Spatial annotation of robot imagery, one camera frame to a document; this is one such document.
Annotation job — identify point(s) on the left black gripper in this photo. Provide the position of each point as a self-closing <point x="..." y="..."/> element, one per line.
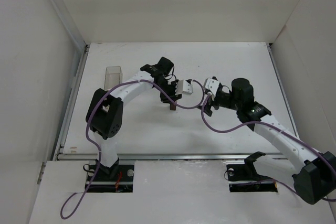
<point x="169" y="95"/>

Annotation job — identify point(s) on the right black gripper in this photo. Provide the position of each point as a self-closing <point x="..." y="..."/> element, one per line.
<point x="213" y="102"/>

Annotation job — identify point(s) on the dark brown arch block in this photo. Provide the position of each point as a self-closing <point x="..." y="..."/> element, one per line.
<point x="172" y="107"/>

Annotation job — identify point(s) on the clear plastic box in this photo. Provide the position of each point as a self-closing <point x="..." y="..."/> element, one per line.
<point x="113" y="77"/>

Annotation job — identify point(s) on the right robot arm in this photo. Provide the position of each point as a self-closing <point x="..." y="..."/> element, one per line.
<point x="311" y="173"/>

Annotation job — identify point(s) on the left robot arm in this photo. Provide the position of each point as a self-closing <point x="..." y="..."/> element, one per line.
<point x="105" y="113"/>

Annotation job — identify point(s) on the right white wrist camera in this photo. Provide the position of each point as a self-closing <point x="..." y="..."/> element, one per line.
<point x="211" y="86"/>

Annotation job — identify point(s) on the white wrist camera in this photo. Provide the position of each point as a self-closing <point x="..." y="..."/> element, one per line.
<point x="184" y="87"/>
<point x="211" y="86"/>

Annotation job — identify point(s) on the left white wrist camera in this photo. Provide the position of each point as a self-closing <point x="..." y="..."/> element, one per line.
<point x="184" y="87"/>

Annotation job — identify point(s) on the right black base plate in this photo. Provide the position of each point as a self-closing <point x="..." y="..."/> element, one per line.
<point x="243" y="179"/>

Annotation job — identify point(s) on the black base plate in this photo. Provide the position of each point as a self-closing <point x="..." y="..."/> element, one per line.
<point x="243" y="179"/>
<point x="117" y="180"/>

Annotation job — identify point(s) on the aluminium right rail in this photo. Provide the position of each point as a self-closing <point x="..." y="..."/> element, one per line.
<point x="292" y="122"/>

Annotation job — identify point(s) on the aluminium rail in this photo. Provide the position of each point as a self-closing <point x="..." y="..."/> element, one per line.
<point x="292" y="122"/>
<point x="152" y="157"/>
<point x="66" y="119"/>

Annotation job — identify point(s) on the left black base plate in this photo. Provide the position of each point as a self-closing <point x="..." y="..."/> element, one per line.
<point x="117" y="180"/>

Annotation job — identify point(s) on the aluminium left rail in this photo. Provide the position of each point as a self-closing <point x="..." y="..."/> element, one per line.
<point x="66" y="119"/>

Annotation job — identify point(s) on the aluminium front rail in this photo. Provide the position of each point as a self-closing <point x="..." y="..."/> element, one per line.
<point x="152" y="157"/>

